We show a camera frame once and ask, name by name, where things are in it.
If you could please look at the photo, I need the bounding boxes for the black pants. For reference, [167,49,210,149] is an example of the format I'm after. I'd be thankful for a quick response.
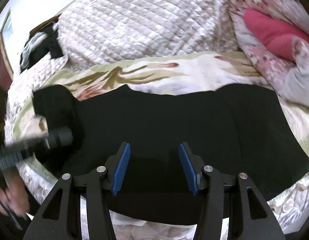
[33,84,309,225]

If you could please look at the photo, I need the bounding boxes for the person's left hand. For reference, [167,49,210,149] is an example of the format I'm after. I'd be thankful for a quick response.
[0,177,30,217]

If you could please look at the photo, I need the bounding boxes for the dark red wooden furniture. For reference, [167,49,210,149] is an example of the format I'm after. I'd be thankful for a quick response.
[0,33,14,91]

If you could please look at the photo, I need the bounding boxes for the dark clothes pile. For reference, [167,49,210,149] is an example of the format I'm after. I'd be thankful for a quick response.
[20,21,63,73]

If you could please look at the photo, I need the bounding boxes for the white quilted floral bedspread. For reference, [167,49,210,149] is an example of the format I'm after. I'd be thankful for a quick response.
[18,0,309,239]

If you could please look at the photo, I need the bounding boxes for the pink floral comforter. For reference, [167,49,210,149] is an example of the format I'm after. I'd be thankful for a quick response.
[229,0,309,107]

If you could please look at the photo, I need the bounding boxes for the magenta pillow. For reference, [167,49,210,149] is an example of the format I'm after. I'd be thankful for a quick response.
[243,9,309,61]

